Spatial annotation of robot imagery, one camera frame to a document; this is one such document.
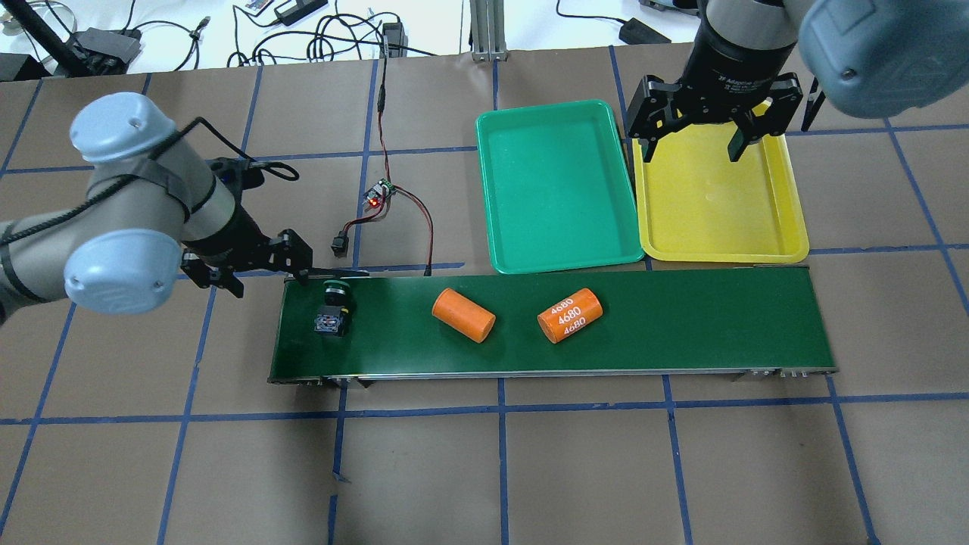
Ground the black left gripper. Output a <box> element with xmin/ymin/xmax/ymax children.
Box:
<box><xmin>180</xmin><ymin>228</ymin><xmax>313</xmax><ymax>299</ymax></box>

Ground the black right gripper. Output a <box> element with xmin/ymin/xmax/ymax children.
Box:
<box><xmin>626</xmin><ymin>45</ymin><xmax>803</xmax><ymax>163</ymax></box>

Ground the plain orange cylinder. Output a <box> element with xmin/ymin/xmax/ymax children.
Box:
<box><xmin>432</xmin><ymin>288</ymin><xmax>497</xmax><ymax>344</ymax></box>

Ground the orange cylinder with 4680 print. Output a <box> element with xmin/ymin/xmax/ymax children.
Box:
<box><xmin>537</xmin><ymin>288</ymin><xmax>603</xmax><ymax>344</ymax></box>

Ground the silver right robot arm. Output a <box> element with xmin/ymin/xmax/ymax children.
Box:
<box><xmin>627</xmin><ymin>1</ymin><xmax>968</xmax><ymax>163</ymax></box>

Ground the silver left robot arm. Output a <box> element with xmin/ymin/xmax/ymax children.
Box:
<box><xmin>1</xmin><ymin>92</ymin><xmax>313</xmax><ymax>321</ymax></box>

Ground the yellow plastic tray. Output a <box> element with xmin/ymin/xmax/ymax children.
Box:
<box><xmin>632</xmin><ymin>123</ymin><xmax>810</xmax><ymax>263</ymax></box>

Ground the black power adapter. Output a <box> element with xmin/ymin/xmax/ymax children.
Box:
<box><xmin>617</xmin><ymin>17</ymin><xmax>671</xmax><ymax>45</ymax></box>

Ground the small green circuit board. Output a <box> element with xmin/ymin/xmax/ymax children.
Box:
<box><xmin>363</xmin><ymin>177</ymin><xmax>397</xmax><ymax>210</ymax></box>

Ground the green plastic tray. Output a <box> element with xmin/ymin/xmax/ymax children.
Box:
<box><xmin>475</xmin><ymin>99</ymin><xmax>644</xmax><ymax>275</ymax></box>

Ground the green conveyor belt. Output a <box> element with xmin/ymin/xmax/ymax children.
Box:
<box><xmin>269</xmin><ymin>266</ymin><xmax>837</xmax><ymax>384</ymax></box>

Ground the black cable connector plug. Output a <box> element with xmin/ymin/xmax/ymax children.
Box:
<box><xmin>330</xmin><ymin>232</ymin><xmax>349</xmax><ymax>258</ymax></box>

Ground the red black power cable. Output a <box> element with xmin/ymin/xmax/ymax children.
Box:
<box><xmin>341</xmin><ymin>45</ymin><xmax>435</xmax><ymax>277</ymax></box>

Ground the aluminium frame post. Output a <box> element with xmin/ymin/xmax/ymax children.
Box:
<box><xmin>469</xmin><ymin>0</ymin><xmax>508</xmax><ymax>63</ymax></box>

